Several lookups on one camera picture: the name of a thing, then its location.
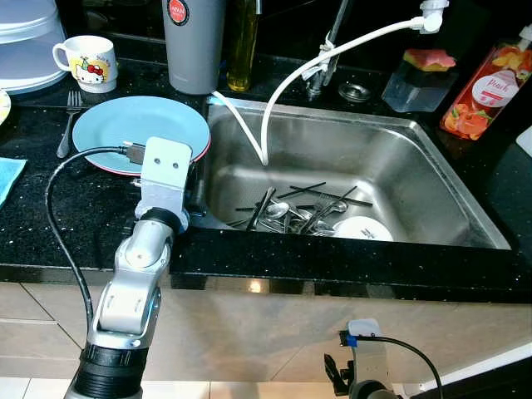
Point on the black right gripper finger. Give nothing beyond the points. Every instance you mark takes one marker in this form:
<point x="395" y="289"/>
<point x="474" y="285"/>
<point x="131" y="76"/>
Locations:
<point x="335" y="376"/>

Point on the white bowl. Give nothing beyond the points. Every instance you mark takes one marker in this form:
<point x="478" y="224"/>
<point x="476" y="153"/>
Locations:
<point x="363" y="229"/>

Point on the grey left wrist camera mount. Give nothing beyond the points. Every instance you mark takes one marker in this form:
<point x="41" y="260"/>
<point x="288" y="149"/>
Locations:
<point x="166" y="174"/>

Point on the white tie strip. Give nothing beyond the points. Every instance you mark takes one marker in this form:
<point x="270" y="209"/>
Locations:
<point x="326" y="60"/>

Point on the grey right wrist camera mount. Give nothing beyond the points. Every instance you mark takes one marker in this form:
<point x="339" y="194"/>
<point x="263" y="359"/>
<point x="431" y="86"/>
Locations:
<point x="366" y="349"/>

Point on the olive oil glass bottle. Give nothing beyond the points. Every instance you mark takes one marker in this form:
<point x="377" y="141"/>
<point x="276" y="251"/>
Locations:
<point x="242" y="54"/>

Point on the chrome kitchen faucet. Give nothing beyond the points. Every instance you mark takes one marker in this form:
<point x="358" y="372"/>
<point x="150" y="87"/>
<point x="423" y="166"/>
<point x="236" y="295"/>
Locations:
<point x="332" y="33"/>

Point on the translucent white plastic food cover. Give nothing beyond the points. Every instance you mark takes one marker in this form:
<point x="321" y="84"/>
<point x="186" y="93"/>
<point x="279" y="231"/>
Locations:
<point x="29" y="46"/>

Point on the stainless steel kitchen sink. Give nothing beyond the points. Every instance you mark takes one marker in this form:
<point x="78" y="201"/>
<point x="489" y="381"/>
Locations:
<point x="416" y="166"/>

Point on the black chopstick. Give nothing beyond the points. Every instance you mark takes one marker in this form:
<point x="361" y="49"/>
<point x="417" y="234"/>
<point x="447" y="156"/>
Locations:
<point x="260" y="209"/>
<point x="302" y="190"/>
<point x="249" y="208"/>
<point x="342" y="198"/>

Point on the peach hand soap bottle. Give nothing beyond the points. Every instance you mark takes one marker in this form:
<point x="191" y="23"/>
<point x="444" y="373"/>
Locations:
<point x="486" y="91"/>

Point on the round metal sink hole cap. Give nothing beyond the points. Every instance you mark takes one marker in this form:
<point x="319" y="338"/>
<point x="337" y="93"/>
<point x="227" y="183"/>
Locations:
<point x="356" y="91"/>

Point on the white cartoon print mug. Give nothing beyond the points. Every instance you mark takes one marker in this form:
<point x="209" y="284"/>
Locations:
<point x="87" y="65"/>

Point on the blue cloth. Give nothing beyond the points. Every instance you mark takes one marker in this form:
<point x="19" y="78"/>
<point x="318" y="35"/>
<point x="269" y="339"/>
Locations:
<point x="10" y="176"/>

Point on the floral print plate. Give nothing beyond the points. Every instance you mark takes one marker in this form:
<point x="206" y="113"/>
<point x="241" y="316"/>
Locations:
<point x="4" y="106"/>

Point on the pink and yellow sponge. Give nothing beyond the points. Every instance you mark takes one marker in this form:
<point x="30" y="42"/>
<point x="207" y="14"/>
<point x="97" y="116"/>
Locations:
<point x="429" y="59"/>

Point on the light blue plate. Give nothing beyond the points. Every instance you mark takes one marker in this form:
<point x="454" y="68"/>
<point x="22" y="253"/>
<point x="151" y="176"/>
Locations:
<point x="133" y="120"/>

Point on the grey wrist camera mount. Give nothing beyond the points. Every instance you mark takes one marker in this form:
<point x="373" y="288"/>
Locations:
<point x="166" y="174"/>
<point x="366" y="349"/>

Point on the clear plastic sponge holder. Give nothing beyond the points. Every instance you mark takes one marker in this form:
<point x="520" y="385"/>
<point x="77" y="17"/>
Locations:
<point x="416" y="91"/>

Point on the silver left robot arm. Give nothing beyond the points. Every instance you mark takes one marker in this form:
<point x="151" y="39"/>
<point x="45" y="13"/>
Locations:
<point x="137" y="274"/>

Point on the silver fork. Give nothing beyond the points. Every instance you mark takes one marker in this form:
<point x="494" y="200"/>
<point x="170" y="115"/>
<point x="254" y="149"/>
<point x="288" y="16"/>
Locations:
<point x="69" y="125"/>

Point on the grey cylindrical canister red badge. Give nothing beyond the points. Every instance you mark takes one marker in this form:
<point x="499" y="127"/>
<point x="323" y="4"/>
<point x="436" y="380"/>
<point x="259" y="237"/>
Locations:
<point x="194" y="54"/>

